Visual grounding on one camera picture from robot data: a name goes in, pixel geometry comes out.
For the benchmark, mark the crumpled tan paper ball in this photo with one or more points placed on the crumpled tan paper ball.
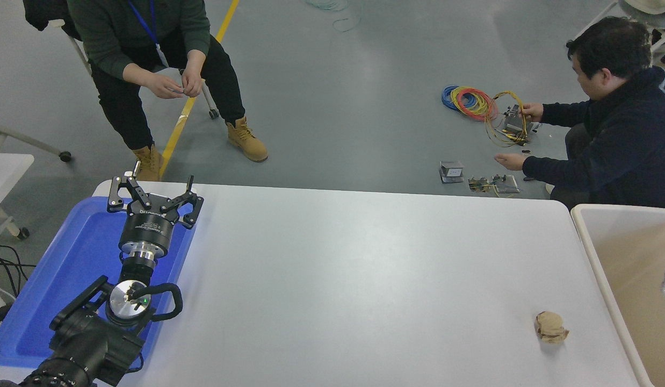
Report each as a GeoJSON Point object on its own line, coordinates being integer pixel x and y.
{"type": "Point", "coordinates": [551, 327]}

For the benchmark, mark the large pale bin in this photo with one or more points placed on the large pale bin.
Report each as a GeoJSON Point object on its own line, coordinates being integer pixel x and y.
{"type": "Point", "coordinates": [628, 258]}

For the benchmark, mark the grey metal plate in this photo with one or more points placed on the grey metal plate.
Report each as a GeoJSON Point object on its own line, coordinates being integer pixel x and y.
{"type": "Point", "coordinates": [507, 185]}

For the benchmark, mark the person's left forearm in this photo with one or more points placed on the person's left forearm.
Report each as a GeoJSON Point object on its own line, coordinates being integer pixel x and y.
{"type": "Point", "coordinates": [558, 169]}
{"type": "Point", "coordinates": [197, 56]}

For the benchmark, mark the person's left hand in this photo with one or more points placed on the person's left hand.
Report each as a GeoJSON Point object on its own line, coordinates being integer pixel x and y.
{"type": "Point", "coordinates": [193, 80]}
{"type": "Point", "coordinates": [512, 161]}

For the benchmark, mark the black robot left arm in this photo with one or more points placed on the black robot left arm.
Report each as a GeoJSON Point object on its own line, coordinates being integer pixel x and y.
{"type": "Point", "coordinates": [85, 344]}

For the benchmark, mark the black plug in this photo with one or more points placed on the black plug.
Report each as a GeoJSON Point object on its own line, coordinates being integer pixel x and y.
{"type": "Point", "coordinates": [5, 312]}

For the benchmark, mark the black jacket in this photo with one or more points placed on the black jacket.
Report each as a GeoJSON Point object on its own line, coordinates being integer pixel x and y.
{"type": "Point", "coordinates": [45, 13]}

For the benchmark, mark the small open metal box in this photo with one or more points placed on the small open metal box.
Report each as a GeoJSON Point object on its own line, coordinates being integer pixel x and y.
{"type": "Point", "coordinates": [452, 172]}

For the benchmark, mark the blue plastic tray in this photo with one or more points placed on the blue plastic tray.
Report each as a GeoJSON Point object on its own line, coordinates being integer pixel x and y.
{"type": "Point", "coordinates": [69, 258]}

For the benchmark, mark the person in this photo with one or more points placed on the person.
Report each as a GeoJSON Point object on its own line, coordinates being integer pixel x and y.
{"type": "Point", "coordinates": [628, 134]}
{"type": "Point", "coordinates": [123, 32]}

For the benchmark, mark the grey wheeled base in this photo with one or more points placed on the grey wheeled base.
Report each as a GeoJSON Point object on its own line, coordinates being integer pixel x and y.
{"type": "Point", "coordinates": [26, 140]}

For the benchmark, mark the person's right forearm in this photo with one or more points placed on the person's right forearm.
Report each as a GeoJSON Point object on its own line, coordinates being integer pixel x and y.
{"type": "Point", "coordinates": [131, 72]}
{"type": "Point", "coordinates": [566, 112]}

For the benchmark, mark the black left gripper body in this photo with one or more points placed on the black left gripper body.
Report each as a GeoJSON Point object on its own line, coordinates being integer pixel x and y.
{"type": "Point", "coordinates": [147, 228]}

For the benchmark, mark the small white table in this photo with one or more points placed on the small white table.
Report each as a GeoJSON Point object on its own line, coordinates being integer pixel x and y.
{"type": "Point", "coordinates": [5, 172]}

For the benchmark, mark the person's right hand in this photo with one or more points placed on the person's right hand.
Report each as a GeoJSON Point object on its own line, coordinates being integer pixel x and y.
{"type": "Point", "coordinates": [165, 87]}
{"type": "Point", "coordinates": [533, 112]}

